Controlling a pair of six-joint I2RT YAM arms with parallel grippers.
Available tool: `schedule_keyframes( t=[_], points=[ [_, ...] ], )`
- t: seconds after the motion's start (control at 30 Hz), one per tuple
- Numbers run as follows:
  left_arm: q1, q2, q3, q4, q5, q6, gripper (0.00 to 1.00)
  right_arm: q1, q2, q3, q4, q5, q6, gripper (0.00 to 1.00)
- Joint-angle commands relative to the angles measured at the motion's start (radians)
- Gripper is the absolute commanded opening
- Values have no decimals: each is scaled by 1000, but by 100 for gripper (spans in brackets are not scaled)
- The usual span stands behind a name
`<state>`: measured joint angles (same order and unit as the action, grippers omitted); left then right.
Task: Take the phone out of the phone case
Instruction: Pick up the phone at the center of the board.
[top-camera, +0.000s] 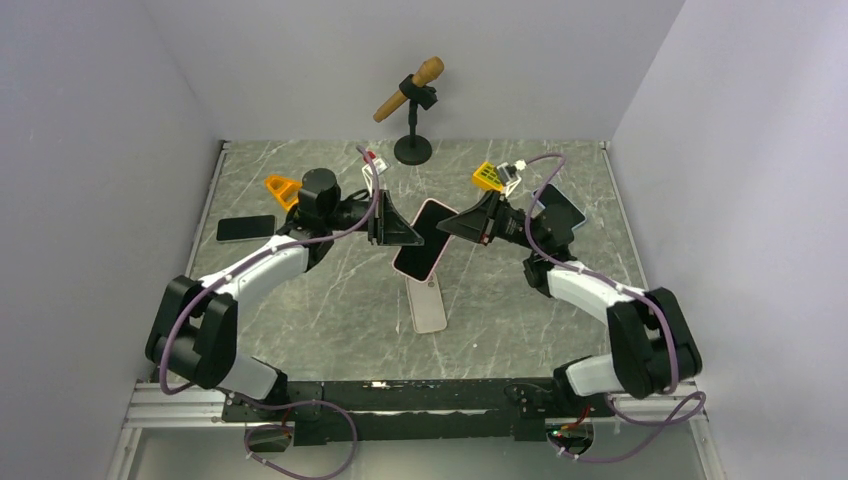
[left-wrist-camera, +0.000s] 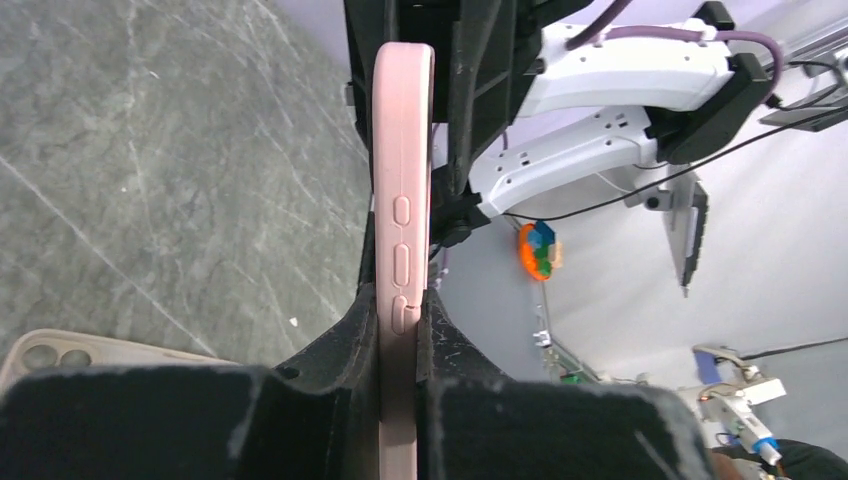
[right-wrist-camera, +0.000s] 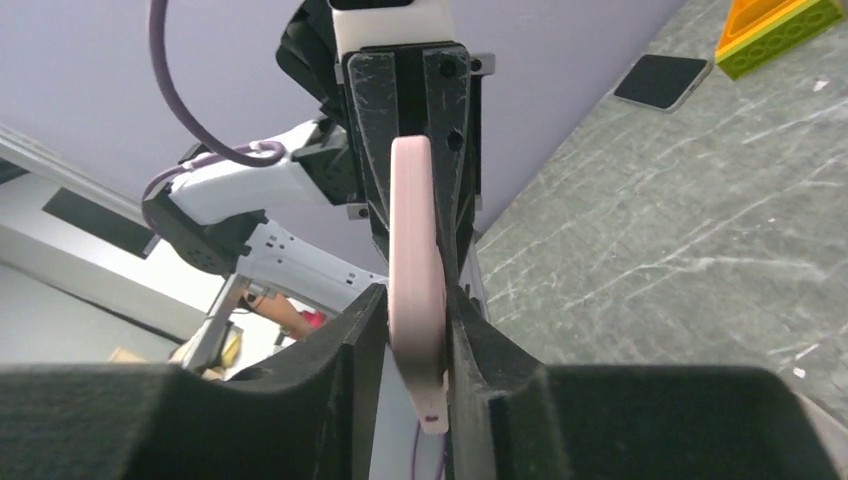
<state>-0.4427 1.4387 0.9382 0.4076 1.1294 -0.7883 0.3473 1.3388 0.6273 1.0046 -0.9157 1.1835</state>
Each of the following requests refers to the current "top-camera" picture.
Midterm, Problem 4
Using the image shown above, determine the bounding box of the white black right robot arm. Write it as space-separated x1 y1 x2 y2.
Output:
437 186 703 416

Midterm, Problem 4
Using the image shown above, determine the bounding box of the beige phone case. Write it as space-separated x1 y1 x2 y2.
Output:
405 273 448 335

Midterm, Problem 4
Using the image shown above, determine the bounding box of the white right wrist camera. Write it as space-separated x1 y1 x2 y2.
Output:
495 159 527 198

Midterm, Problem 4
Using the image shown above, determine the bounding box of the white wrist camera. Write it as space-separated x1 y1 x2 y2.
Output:
495 159 527 198
361 153 390 194

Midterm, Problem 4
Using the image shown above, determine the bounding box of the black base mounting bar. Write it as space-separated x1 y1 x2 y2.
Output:
222 377 612 446

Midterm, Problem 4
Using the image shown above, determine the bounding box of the wooden microphone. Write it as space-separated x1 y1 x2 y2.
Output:
372 56 445 123

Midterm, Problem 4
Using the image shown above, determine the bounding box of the yellow toy brick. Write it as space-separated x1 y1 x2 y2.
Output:
471 162 503 192

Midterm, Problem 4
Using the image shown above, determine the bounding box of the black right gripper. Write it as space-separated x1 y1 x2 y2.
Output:
436 190 543 253

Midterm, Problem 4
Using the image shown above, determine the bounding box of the black smartphone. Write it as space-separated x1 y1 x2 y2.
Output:
215 215 276 243

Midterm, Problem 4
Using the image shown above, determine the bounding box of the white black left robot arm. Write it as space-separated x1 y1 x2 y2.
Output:
145 168 424 420

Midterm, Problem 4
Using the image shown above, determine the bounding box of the black microphone stand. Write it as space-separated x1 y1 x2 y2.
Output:
393 102 433 166

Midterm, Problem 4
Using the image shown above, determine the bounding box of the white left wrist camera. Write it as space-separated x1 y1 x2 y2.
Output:
361 153 390 194

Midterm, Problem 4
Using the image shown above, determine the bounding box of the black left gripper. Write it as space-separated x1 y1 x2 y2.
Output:
325 190 425 247

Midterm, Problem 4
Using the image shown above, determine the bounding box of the orange green toy block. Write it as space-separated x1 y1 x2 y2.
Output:
264 175 302 212

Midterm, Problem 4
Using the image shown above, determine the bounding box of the phone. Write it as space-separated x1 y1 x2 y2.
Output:
533 184 587 231
391 198 457 283

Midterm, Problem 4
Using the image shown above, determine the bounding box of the phone in blue case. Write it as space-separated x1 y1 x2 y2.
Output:
533 184 587 231

